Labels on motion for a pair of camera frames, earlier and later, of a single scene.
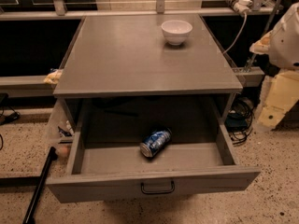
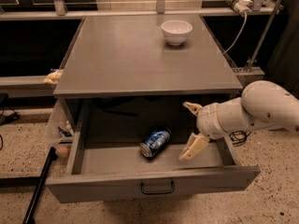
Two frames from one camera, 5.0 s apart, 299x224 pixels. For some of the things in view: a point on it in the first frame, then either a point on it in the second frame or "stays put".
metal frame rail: x=28 y=14 stays put
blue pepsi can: x=153 y=142 stays put
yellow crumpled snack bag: x=53 y=77 stays put
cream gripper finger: x=283 y=92 to x=215 y=119
